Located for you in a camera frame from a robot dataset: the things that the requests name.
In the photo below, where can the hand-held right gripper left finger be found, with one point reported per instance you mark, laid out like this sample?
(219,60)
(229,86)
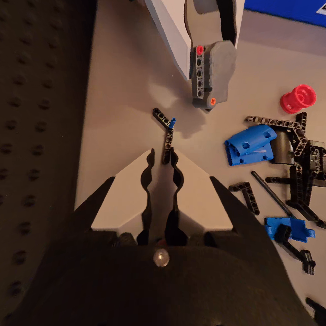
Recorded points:
(122,203)

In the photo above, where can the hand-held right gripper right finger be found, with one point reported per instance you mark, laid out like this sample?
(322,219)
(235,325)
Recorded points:
(201,203)

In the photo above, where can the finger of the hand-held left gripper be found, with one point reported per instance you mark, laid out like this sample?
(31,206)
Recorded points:
(170,25)
(239,15)

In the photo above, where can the grey toy motor block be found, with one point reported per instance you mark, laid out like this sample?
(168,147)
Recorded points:
(216,71)

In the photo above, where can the black bent beam blue pin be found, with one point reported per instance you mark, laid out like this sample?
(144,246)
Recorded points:
(166,142)

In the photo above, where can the grey desk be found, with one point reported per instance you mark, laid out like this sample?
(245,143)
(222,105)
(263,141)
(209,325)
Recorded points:
(127,76)

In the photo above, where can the blue plastic bin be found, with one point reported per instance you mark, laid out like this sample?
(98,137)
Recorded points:
(280,10)

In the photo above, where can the black L-shaped beam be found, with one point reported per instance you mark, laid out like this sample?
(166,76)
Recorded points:
(248,197)

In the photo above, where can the long black axle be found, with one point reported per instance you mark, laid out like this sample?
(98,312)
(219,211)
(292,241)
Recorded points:
(272,194)

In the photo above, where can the black curved toy shell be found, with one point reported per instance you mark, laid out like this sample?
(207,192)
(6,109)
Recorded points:
(282,150)

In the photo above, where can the red wheel hub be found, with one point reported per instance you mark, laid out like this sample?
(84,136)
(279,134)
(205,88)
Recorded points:
(298,99)

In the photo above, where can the black crank connector piece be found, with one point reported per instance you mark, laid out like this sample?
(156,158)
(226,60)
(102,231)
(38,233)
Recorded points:
(293,252)

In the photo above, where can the blue flat bracket piece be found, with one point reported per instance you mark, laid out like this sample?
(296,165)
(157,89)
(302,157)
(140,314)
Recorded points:
(299,227)

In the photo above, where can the black beam frame assembly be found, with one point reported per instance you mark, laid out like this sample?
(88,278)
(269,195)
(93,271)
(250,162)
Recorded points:
(305,163)

